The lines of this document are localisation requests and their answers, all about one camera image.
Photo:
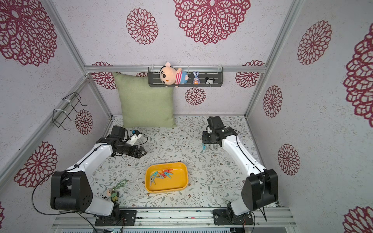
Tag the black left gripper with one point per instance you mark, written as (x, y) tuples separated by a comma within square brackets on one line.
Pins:
[(134, 153)]

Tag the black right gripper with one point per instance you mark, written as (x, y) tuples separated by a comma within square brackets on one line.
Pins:
[(209, 138)]

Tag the red clothespin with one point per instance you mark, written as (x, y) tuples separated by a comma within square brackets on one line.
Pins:
[(168, 171), (161, 175)]

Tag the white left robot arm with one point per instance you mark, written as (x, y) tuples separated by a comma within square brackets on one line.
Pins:
[(70, 189)]

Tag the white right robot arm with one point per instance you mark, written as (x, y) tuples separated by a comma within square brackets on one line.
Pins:
[(261, 184)]

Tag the yellow plastic storage box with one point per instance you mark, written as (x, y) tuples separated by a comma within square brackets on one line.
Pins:
[(177, 182)]

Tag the green cushion pillow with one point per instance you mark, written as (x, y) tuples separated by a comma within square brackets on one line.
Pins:
[(142, 105)]

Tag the red clothespin bottom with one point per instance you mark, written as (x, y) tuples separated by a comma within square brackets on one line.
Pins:
[(161, 175)]

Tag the black white mouse figure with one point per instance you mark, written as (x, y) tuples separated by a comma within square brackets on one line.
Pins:
[(209, 81)]

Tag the small blue rabbit figure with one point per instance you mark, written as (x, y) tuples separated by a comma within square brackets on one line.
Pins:
[(196, 79)]

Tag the cartoon boy plush doll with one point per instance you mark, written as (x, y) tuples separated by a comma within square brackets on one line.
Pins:
[(170, 76)]

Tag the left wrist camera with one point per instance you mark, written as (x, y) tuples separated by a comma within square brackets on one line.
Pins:
[(118, 132)]

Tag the plush keychain with green ring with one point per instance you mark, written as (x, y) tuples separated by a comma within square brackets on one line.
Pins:
[(112, 193)]

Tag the dark wall shelf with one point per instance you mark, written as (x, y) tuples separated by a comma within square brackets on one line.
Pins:
[(189, 78)]

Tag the black wire wall rack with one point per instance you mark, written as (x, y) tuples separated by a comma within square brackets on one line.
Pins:
[(60, 115)]

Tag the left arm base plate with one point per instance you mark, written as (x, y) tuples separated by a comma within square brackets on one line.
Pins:
[(117, 218)]

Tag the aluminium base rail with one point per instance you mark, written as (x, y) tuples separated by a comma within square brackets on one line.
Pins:
[(157, 218)]

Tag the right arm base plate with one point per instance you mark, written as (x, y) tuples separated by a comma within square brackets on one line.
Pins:
[(227, 217)]

